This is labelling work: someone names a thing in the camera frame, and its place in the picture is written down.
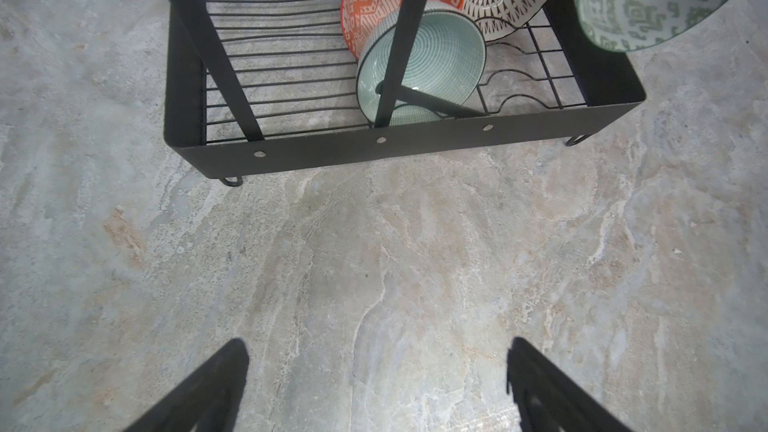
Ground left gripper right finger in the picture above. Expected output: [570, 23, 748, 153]
[506, 337, 630, 432]

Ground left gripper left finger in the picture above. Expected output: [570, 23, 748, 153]
[127, 338, 249, 431]

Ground pale green bowl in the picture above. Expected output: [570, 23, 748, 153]
[356, 0, 487, 123]

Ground black wire dish rack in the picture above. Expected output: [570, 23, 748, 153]
[163, 0, 646, 187]

